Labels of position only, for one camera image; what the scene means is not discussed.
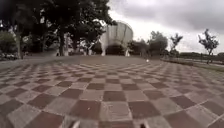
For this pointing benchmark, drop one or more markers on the red and grey chequered paving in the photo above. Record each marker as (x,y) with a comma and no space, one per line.
(113,90)

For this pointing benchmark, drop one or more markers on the white curved structure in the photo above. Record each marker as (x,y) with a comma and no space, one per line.
(116,36)

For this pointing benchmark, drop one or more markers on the round dark tree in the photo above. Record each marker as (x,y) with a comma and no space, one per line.
(158,42)

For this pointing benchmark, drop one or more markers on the group of large dark trees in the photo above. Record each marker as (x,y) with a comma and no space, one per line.
(60,23)

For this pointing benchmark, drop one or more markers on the small slender tree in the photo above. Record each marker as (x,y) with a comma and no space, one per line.
(208,42)
(175,40)

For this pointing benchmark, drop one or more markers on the robot's own part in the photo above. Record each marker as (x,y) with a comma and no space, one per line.
(144,125)
(76,124)

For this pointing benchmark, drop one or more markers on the distant row of trees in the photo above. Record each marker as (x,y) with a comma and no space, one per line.
(196,55)

